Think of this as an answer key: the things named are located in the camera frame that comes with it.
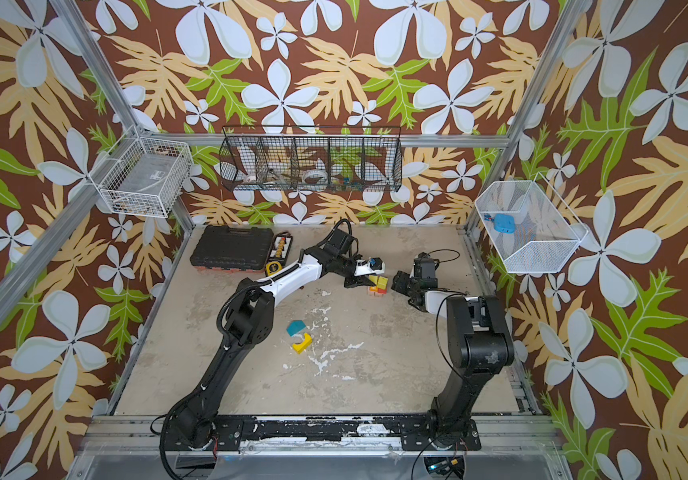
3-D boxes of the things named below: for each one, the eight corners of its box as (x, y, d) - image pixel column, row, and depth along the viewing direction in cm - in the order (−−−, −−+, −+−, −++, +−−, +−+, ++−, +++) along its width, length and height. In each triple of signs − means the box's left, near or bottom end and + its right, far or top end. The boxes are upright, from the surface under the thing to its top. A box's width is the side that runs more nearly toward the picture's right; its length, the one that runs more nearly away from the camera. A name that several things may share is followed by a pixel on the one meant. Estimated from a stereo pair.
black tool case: (192, 274, 107) (187, 266, 103) (208, 233, 120) (204, 225, 116) (266, 274, 107) (263, 266, 103) (274, 234, 120) (272, 225, 116)
